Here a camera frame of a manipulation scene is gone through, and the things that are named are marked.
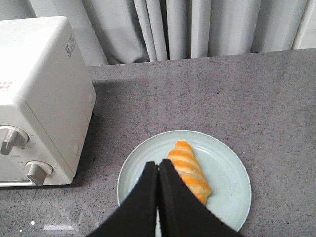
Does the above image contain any grey curtain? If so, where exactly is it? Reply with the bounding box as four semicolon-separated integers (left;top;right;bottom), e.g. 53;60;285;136
0;0;316;66

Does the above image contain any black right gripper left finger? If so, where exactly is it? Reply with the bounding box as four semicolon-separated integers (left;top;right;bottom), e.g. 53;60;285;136
89;161;158;237

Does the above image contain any lower oven timer knob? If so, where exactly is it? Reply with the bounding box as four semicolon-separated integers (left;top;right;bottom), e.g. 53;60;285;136
26;160;53;186

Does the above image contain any golden croissant bread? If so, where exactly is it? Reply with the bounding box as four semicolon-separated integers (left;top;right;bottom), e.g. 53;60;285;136
167;141;212;205

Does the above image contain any white toaster oven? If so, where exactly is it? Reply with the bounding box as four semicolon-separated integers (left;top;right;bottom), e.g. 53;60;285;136
0;16;96;187

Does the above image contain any upper oven temperature knob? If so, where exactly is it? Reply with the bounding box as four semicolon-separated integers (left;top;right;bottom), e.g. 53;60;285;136
0;125;29;156

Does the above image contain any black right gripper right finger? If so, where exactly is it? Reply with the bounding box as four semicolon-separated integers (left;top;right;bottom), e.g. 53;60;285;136
158;159;242;237

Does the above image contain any light green round plate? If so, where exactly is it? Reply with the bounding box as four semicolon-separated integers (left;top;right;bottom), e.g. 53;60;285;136
117;130;251;231

